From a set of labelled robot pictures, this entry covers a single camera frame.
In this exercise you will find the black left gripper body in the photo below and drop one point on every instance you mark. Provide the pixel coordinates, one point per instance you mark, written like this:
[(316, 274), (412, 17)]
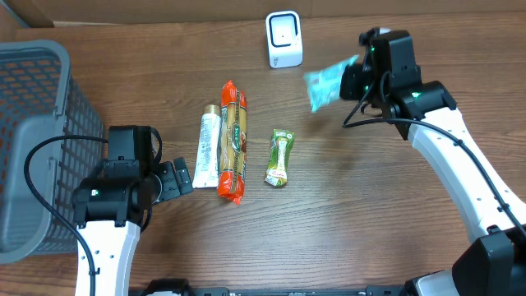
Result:
[(168, 181)]

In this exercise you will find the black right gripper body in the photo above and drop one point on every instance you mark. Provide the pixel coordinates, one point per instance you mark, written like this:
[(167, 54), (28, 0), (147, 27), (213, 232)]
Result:
[(356, 87)]

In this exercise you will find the white tube with gold cap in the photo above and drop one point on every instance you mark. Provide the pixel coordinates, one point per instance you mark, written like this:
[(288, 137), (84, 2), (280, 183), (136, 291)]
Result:
[(207, 160)]

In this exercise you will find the teal tissue packet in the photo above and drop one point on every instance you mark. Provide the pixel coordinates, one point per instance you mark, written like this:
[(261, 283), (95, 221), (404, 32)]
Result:
[(323, 86)]

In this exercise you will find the orange biscuit roll pack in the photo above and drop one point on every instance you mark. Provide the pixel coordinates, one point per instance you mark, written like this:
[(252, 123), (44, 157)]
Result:
[(232, 144)]

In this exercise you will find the green snack bar wrapper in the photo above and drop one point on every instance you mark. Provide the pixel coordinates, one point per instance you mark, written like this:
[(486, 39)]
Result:
[(280, 147)]

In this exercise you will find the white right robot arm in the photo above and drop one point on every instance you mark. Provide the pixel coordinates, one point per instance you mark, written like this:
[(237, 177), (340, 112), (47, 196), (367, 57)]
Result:
[(426, 115)]

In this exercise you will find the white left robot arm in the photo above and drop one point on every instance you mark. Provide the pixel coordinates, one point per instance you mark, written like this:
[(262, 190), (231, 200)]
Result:
[(113, 206)]

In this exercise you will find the white barcode scanner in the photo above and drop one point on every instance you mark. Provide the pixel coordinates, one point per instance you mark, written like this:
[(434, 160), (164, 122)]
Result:
[(284, 39)]

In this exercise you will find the grey plastic mesh basket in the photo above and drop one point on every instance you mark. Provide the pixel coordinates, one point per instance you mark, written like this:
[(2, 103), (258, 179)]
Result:
[(48, 122)]

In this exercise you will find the brown cardboard back panel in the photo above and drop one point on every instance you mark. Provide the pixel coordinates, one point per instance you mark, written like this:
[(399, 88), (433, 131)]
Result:
[(44, 13)]

